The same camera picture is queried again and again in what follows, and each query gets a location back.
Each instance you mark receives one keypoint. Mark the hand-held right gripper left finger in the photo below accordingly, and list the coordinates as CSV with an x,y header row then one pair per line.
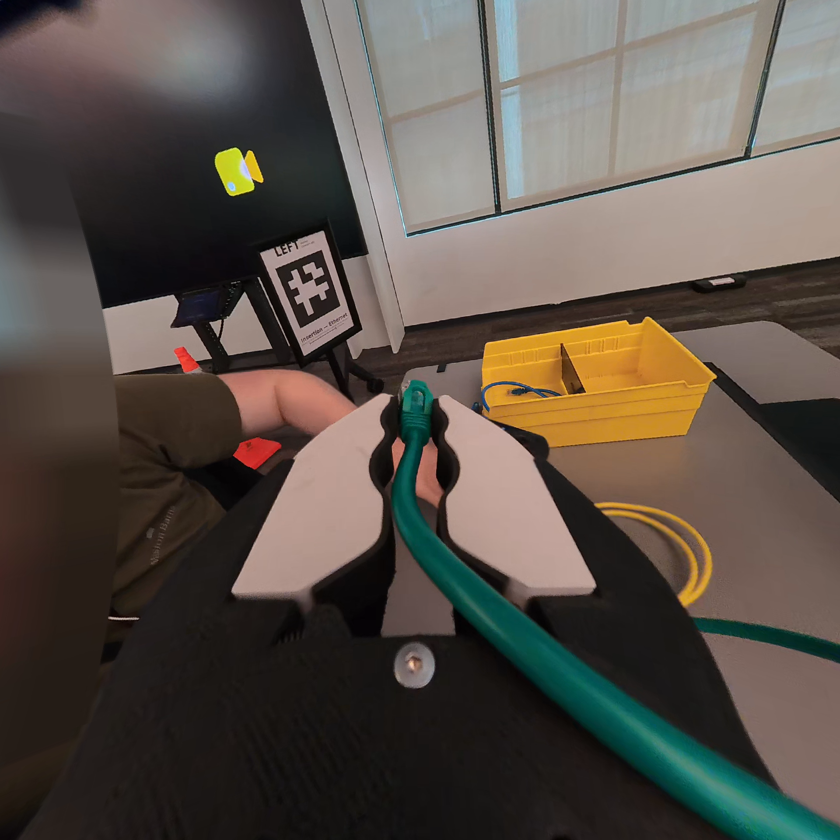
x,y
315,512

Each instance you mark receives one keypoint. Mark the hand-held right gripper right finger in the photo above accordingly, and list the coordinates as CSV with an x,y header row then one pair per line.
x,y
505,505

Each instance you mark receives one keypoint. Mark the person's left forearm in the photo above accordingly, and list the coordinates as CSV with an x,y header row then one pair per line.
x,y
289,400

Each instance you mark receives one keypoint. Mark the person's left hand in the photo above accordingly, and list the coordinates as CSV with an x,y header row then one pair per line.
x,y
428,484

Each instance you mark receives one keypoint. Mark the orange floor marker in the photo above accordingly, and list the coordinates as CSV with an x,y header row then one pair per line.
x,y
257,453
187,361

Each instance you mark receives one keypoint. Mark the black screen stand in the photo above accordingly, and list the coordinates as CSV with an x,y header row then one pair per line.
x,y
210,341

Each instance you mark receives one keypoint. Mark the small dark tablet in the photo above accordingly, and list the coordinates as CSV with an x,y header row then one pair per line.
x,y
197,307

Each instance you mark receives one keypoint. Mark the large black screen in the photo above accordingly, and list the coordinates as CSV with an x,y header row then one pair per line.
x,y
197,223

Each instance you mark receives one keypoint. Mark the black bin divider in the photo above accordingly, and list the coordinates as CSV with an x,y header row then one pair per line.
x,y
571,374

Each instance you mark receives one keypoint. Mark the yellow plastic bin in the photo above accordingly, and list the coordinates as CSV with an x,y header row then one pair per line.
x,y
623,407

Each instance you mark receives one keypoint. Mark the person's olive shirt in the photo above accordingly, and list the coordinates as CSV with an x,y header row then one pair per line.
x,y
164,459

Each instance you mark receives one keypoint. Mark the large window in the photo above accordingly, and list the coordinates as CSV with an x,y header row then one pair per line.
x,y
558,131

